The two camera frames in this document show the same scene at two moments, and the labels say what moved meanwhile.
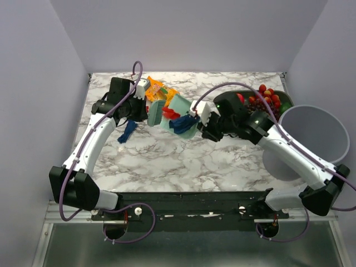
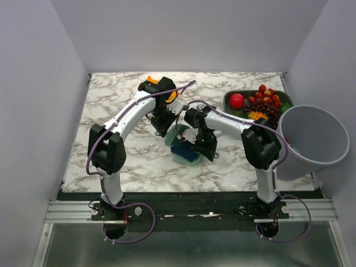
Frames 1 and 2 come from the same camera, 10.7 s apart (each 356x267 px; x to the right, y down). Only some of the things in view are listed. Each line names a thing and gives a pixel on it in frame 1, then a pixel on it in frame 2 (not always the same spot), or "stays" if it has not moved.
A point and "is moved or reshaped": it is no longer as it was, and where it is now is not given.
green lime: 285,107 stays
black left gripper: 142,115 → 163,127
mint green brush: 154,115 is moved or reshaped
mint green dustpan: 181,104 is moved or reshaped
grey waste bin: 320,130 stays
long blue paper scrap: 130,126 → 186,151
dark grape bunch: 259,105 stays
